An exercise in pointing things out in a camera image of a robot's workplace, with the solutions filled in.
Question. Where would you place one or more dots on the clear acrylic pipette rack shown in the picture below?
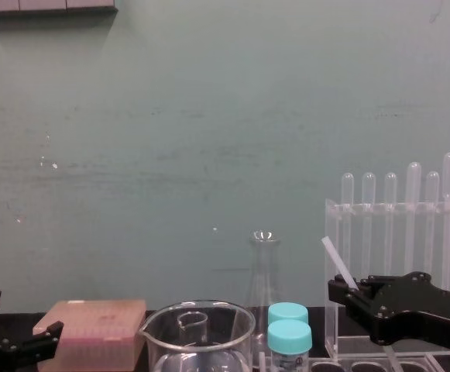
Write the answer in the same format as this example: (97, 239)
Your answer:
(364, 348)

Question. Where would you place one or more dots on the vial with teal cap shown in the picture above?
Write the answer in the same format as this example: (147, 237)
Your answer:
(288, 312)
(289, 337)

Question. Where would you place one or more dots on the clear glass stirring rod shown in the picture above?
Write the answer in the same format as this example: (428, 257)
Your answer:
(339, 263)

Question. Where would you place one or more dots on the clear plastic well plate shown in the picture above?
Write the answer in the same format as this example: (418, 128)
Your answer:
(364, 364)

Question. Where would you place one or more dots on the short clear plastic pipette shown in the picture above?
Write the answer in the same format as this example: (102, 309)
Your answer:
(390, 193)
(347, 193)
(368, 193)

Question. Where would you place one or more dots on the glass conical flask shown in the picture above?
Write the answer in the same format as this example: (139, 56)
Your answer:
(264, 271)

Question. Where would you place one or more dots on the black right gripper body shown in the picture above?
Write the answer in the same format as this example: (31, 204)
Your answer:
(433, 306)

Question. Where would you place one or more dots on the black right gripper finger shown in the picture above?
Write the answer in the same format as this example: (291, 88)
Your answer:
(364, 314)
(399, 282)

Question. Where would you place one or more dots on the grey wall cabinet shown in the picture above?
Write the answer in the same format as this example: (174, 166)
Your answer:
(46, 4)

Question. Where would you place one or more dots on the pink pipette tip box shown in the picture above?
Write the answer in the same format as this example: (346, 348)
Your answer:
(93, 329)

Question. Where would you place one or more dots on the large glass beaker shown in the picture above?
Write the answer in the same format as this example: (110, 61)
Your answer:
(224, 341)

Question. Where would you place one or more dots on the small glass beaker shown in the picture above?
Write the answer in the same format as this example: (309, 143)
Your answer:
(193, 323)

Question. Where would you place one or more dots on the long clear plastic pipette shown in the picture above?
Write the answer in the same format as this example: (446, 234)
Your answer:
(413, 186)

